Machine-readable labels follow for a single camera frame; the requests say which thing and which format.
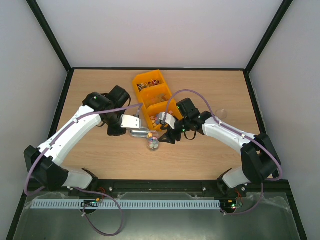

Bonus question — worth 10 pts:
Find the grey slotted cable duct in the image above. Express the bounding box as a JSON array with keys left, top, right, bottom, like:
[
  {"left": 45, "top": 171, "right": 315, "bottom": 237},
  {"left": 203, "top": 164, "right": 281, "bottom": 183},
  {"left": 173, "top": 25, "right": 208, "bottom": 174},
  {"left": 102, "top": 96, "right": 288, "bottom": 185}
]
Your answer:
[{"left": 30, "top": 199, "right": 221, "bottom": 210}]

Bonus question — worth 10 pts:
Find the clear glass jar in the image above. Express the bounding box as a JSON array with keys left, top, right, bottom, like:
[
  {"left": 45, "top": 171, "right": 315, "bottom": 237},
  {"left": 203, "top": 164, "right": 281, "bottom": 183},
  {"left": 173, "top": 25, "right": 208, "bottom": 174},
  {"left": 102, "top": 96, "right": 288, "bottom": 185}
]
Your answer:
[{"left": 147, "top": 132, "right": 160, "bottom": 151}]

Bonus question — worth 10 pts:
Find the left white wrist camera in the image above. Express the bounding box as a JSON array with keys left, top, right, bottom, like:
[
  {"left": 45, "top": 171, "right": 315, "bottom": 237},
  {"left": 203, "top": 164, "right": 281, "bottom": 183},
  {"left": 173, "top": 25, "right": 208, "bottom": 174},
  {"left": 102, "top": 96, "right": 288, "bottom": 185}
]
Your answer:
[{"left": 120, "top": 114, "right": 142, "bottom": 129}]

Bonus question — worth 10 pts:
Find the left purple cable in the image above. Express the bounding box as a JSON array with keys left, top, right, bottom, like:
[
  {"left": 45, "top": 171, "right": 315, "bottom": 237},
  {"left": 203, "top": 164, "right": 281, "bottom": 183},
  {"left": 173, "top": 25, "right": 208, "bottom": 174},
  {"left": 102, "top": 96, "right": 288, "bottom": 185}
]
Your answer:
[{"left": 24, "top": 102, "right": 144, "bottom": 236}]

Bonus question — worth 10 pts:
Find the yellow bin with star candies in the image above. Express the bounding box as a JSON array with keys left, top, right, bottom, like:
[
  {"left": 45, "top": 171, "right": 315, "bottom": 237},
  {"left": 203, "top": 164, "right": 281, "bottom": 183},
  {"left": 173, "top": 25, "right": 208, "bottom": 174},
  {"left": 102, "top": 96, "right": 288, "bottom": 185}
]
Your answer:
[{"left": 144, "top": 100, "right": 183, "bottom": 132}]

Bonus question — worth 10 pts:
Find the black mounting rail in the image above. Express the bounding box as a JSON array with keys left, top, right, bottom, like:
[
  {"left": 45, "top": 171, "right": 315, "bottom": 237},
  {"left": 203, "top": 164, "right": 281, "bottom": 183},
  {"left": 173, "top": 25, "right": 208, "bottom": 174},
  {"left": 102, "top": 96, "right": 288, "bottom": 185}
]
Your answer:
[{"left": 28, "top": 179, "right": 293, "bottom": 199}]

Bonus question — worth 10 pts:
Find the metal scoop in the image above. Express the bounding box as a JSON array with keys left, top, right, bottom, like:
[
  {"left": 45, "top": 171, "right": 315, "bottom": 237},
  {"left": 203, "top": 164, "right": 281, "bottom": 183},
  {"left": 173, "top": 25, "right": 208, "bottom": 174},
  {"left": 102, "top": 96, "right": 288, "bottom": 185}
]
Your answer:
[{"left": 129, "top": 127, "right": 151, "bottom": 139}]

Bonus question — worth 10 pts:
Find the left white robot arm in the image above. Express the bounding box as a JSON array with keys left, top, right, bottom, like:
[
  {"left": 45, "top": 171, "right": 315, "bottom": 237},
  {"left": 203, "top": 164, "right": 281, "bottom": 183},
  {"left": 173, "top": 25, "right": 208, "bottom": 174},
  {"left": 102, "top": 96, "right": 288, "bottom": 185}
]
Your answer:
[{"left": 23, "top": 85, "right": 131, "bottom": 196}]

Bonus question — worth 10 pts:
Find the yellow bin with lollipops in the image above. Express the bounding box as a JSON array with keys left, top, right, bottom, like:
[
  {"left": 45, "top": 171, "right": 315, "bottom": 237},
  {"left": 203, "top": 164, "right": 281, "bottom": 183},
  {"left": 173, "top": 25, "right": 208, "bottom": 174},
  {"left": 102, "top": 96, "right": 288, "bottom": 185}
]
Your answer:
[{"left": 132, "top": 69, "right": 166, "bottom": 98}]

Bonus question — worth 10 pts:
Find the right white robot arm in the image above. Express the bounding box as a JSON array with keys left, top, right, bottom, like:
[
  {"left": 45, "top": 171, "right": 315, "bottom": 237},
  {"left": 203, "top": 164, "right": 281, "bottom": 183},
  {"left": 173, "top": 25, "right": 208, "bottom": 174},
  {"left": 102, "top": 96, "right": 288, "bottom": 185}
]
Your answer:
[{"left": 157, "top": 98, "right": 282, "bottom": 196}]

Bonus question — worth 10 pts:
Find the clear glass jar lid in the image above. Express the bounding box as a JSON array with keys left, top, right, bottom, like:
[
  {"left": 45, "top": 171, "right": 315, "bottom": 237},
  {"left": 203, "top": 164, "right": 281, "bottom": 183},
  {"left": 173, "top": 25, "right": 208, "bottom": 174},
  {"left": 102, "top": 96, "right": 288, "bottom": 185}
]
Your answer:
[{"left": 215, "top": 108, "right": 228, "bottom": 120}]

